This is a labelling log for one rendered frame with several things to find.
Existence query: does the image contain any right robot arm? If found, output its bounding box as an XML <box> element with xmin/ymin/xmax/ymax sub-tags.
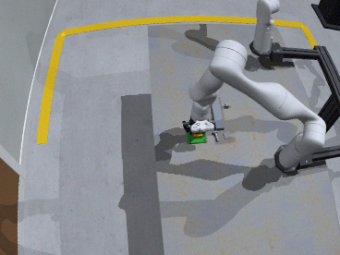
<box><xmin>253</xmin><ymin>0</ymin><xmax>280</xmax><ymax>53</ymax></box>

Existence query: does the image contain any yellow square nut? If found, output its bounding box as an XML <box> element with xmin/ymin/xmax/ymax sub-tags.
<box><xmin>193</xmin><ymin>132</ymin><xmax>202</xmax><ymax>139</ymax></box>

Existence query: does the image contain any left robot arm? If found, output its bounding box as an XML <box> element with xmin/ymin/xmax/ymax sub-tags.
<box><xmin>188</xmin><ymin>40</ymin><xmax>326</xmax><ymax>168</ymax></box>

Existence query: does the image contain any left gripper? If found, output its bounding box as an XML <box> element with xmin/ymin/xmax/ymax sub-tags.
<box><xmin>183</xmin><ymin>115</ymin><xmax>215</xmax><ymax>137</ymax></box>

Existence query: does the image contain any green square plate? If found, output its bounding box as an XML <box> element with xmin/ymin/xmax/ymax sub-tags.
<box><xmin>188</xmin><ymin>132</ymin><xmax>207</xmax><ymax>144</ymax></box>

